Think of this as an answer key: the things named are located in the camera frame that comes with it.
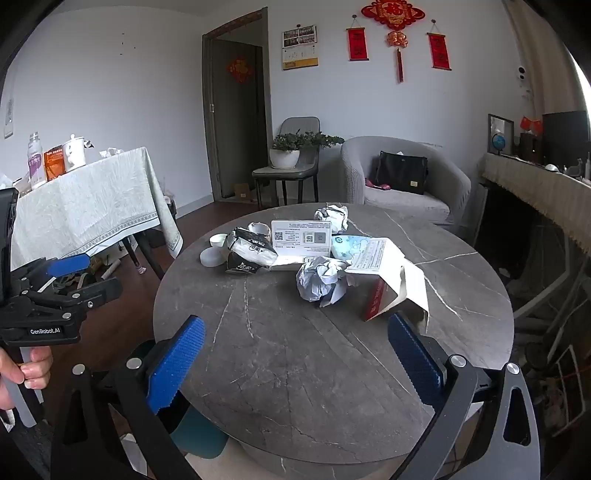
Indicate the small red cloth item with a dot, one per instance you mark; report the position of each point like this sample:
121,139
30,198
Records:
377,184

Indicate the wall calendar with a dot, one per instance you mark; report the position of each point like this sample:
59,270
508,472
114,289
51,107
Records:
300,50

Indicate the dark wooden box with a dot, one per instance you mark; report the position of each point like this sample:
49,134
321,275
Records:
530,147

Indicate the long desk with fringed cloth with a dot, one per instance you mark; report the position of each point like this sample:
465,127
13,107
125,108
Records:
540,189

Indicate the potted plant in white pot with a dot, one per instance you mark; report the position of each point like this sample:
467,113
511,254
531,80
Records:
284,159

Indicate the table with white tablecloth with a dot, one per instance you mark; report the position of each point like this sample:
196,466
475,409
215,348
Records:
92,207

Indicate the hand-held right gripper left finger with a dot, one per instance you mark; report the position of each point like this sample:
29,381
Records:
178,364

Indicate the small cardboard box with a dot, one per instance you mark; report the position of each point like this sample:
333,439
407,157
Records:
241,190

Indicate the white round plastic lid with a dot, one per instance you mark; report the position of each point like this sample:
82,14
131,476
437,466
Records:
217,241

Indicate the grey armchair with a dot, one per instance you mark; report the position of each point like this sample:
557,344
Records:
406,203

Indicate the crumpled white tissue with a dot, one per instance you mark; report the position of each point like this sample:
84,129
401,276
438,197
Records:
111,153

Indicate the dark grey door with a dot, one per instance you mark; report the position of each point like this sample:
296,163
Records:
235,138

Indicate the black white packet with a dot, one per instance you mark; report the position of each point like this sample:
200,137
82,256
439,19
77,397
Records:
251,247

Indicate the small blue globe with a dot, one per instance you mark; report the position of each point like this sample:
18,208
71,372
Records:
498,142

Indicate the white printed paper leaflet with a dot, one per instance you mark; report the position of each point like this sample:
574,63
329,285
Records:
369,256

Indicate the white paper ball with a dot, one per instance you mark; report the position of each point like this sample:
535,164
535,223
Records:
318,279
334,217

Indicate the red hanging wall scroll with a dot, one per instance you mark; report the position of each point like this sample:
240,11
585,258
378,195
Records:
438,50
358,44

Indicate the white labelled cardboard box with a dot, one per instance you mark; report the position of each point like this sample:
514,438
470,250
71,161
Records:
300,230

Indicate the grey dining chair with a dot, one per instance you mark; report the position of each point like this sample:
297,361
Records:
300,127

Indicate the red white cardboard carton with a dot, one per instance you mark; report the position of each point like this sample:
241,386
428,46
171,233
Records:
392,286

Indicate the white security camera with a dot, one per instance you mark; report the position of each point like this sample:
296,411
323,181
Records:
522,76

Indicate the black picture frame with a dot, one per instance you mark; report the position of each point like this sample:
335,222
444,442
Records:
501,124

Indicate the orange snack packet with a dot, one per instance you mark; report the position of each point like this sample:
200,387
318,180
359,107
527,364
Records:
54,164

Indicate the beige curtain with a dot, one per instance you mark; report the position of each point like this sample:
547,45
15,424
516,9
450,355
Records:
545,55

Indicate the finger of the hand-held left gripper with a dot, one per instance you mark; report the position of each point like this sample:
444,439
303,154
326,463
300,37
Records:
69,265
99,290

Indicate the small red flags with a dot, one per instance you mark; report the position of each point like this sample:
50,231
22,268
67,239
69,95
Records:
531,123

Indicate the dark teal trash bin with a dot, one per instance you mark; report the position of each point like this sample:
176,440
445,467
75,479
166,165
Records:
198,438

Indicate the person's left hand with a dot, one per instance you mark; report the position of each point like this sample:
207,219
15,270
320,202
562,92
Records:
34,369

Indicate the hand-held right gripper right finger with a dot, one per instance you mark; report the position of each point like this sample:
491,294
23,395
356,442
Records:
415,364

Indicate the round grey marble table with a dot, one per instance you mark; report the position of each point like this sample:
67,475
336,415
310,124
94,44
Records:
277,369

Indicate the white bottle with purple label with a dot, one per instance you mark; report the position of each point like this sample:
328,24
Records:
37,166

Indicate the translucent plastic lid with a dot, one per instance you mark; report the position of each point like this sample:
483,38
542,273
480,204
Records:
213,258

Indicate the red knot wall ornament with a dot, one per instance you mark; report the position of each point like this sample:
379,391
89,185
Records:
392,14

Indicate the white ceramic pot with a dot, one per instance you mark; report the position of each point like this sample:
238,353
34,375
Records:
74,154

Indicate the black monitor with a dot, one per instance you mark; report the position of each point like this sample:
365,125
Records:
565,138

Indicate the black handbag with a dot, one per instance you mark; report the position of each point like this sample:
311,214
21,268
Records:
399,173

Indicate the red paper door decoration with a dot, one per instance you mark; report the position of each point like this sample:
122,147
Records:
239,70

